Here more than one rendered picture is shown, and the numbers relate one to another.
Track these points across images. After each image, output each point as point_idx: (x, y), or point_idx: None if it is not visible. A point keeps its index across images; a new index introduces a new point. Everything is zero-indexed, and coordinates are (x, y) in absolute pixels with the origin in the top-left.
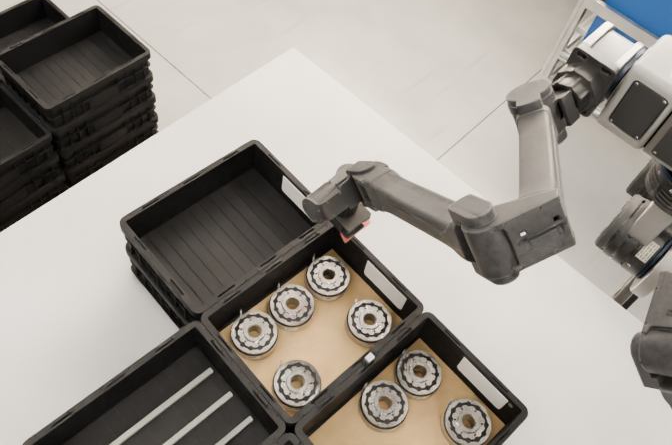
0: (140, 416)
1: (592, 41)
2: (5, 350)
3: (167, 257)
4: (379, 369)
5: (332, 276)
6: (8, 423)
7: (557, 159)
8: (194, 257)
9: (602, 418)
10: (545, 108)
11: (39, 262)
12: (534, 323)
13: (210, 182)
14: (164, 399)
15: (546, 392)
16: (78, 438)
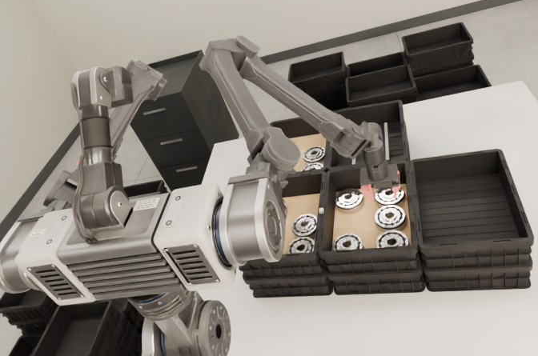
0: (391, 150)
1: (260, 183)
2: (482, 142)
3: (475, 185)
4: None
5: None
6: (441, 136)
7: (229, 94)
8: (464, 196)
9: None
10: (260, 132)
11: (535, 163)
12: None
13: (515, 213)
14: (391, 158)
15: (238, 350)
16: (400, 131)
